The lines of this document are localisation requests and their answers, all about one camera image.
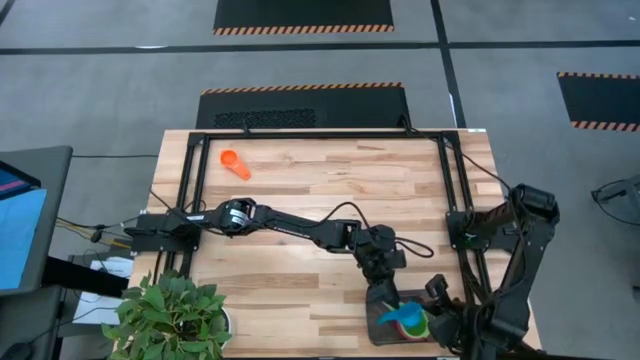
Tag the black metal table frame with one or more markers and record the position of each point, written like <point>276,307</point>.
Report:
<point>325,135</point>

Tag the light blue panel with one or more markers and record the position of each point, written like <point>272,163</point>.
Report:
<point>20,240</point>

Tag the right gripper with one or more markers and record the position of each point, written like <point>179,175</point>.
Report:
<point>455,322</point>

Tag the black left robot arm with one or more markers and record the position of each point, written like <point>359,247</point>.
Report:
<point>300,227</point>

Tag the black hazard-striped floor mat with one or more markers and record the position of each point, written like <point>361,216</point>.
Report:
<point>300,107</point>
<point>600,100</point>
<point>300,12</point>

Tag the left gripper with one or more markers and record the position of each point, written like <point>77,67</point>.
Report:
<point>377,255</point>

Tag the grey plastic basket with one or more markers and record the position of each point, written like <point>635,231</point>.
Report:
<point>387,337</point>

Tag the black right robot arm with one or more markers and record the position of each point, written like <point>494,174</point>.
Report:
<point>530,250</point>

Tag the green potted plant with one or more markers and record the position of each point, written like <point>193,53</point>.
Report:
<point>165,315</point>

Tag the black beam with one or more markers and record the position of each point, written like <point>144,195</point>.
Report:
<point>85,277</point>

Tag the grey cart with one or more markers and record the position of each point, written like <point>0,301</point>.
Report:
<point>55,200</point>

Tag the green measuring cup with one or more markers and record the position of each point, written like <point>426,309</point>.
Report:
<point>420,330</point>

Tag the orange measuring cup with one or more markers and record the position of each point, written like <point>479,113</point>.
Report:
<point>229,159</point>

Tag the white paper sheet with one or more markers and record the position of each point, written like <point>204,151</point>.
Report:
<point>112,265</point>
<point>95,307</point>

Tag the grey chair base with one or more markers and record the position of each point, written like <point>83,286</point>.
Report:
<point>622,190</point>

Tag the light blue measuring cup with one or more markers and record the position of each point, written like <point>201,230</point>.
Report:
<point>407,312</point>

